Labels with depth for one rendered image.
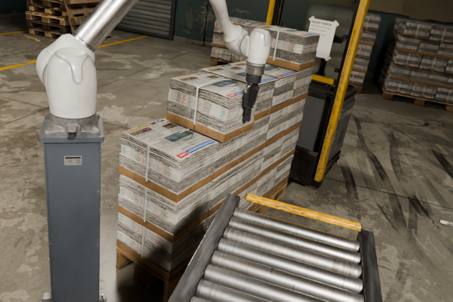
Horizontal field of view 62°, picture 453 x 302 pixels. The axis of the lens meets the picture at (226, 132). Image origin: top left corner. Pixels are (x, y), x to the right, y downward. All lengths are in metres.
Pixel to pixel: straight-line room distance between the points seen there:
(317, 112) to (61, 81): 2.35
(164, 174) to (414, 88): 5.78
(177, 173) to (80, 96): 0.57
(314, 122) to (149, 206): 1.85
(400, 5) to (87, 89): 7.62
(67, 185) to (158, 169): 0.45
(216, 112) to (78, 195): 0.72
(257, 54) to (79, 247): 1.10
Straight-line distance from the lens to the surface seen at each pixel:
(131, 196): 1.97
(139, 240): 2.07
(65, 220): 1.58
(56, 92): 1.38
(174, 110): 1.97
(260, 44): 1.76
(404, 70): 6.96
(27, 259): 2.45
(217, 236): 1.27
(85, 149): 1.43
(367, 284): 1.27
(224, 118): 1.79
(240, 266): 1.19
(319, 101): 3.26
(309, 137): 3.37
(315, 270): 1.25
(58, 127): 1.42
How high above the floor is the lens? 1.58
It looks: 22 degrees down
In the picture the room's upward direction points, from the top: 8 degrees clockwise
